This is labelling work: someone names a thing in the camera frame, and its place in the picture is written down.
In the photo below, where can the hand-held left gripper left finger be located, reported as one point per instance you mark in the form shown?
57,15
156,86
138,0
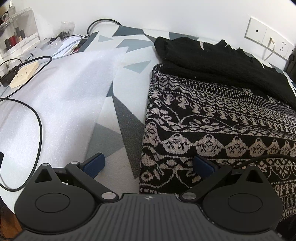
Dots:
94,165

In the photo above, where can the beige power strip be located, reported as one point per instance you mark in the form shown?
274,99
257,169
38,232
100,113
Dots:
23,75

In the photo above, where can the black bottle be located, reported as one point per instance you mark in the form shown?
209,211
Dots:
291,64

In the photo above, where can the black white patterned sweater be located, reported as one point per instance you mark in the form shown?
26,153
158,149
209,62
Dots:
208,129

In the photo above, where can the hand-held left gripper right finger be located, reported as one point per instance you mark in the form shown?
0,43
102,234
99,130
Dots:
203,165

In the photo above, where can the white power wall outlet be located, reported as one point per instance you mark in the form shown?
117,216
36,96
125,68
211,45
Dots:
284,48

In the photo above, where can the black plug adapter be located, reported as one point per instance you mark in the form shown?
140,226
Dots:
5,80

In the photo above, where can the clear acrylic organizer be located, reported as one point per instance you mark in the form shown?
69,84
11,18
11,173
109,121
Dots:
23,30

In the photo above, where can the clear plastic bag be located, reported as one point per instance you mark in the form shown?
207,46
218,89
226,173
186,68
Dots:
66,29

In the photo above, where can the white wall socket panel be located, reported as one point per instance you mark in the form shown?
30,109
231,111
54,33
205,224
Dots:
255,29

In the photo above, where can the white foam sheet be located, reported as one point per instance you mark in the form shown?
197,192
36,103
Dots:
69,92

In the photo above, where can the geometric patterned table mat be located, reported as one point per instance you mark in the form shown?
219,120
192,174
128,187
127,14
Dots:
124,120

